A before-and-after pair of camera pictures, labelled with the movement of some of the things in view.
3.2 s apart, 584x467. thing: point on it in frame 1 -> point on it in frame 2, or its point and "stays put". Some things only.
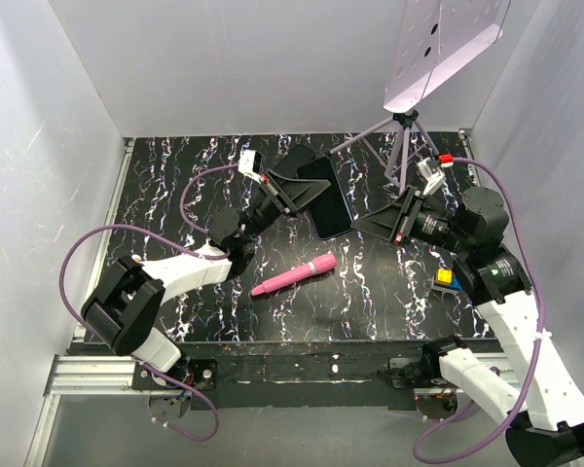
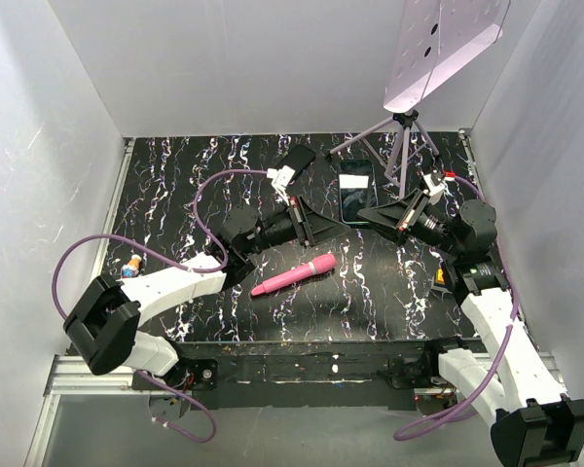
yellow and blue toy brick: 445,276 stays put
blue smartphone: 331,212 -> 357,190
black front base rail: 322,376 stays put
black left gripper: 291,195 -> 313,227
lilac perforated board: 435,37 stays put
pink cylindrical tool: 315,266 stays put
